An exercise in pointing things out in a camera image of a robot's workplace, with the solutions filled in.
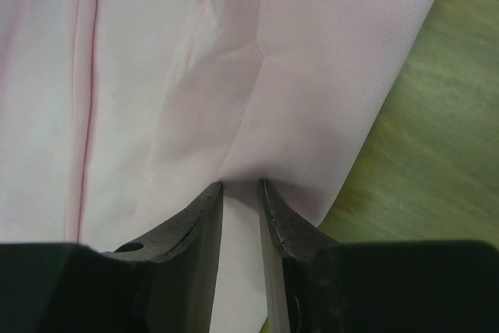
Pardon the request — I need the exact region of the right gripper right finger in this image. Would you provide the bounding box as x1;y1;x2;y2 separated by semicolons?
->
259;179;498;332

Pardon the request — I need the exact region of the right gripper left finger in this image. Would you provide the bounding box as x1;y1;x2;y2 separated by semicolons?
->
1;182;223;332

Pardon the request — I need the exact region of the pink t shirt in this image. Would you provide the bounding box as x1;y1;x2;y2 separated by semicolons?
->
1;0;434;332

